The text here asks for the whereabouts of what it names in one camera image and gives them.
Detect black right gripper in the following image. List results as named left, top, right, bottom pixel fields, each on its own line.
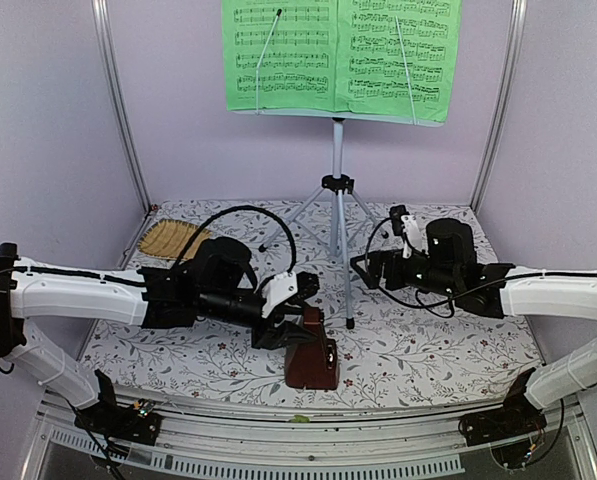
left=352, top=247, right=461, bottom=298

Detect dark red metronome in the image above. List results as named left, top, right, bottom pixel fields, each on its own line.
left=284, top=307, right=340, bottom=390

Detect white perforated music stand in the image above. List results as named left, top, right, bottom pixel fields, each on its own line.
left=225, top=0, right=449, bottom=330

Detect green sheet music stack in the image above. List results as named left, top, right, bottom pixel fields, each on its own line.
left=334, top=0, right=462, bottom=125

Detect green sheet music page one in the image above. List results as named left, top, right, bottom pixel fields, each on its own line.
left=221, top=1, right=338, bottom=112

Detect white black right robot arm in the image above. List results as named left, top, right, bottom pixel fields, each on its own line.
left=350, top=213, right=597, bottom=445

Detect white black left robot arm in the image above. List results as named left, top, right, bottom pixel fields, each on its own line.
left=0, top=237, right=319, bottom=445

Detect woven bamboo tray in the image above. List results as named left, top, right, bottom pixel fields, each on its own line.
left=138, top=219, right=198, bottom=260

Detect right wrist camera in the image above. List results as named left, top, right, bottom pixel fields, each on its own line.
left=389, top=205, right=422, bottom=259

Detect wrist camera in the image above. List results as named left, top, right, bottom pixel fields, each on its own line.
left=389, top=205, right=422, bottom=259
left=261, top=271, right=320, bottom=319

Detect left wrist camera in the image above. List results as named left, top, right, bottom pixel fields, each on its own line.
left=261, top=271, right=320, bottom=319

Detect aluminium front rail frame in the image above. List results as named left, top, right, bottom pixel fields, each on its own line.
left=21, top=393, right=597, bottom=479

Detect aluminium corner post right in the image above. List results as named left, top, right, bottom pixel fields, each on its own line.
left=470, top=0, right=528, bottom=214

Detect aluminium corner post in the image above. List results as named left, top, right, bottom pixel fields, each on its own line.
left=470, top=0, right=528, bottom=214
left=91, top=0, right=152, bottom=213

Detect aluminium corner post left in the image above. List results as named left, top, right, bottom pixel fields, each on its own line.
left=91, top=0, right=152, bottom=213

